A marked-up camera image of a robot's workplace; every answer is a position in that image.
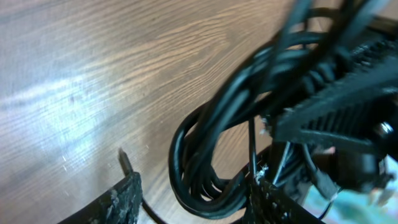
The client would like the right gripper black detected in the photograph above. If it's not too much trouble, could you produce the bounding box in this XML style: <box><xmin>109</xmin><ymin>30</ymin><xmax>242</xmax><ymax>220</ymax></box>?
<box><xmin>271</xmin><ymin>40</ymin><xmax>397</xmax><ymax>194</ymax></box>

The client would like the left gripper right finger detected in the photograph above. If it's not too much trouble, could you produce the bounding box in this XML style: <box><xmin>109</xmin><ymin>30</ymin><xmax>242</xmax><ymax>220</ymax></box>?
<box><xmin>242</xmin><ymin>179</ymin><xmax>323</xmax><ymax>224</ymax></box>

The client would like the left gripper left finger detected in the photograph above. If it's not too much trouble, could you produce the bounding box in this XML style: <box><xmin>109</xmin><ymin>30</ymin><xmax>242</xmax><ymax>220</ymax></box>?
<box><xmin>58</xmin><ymin>171</ymin><xmax>144</xmax><ymax>224</ymax></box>

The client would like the black cable bundle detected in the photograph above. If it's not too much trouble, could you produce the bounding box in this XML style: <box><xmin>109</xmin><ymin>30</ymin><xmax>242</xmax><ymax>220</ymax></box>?
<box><xmin>118</xmin><ymin>0</ymin><xmax>392</xmax><ymax>220</ymax></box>

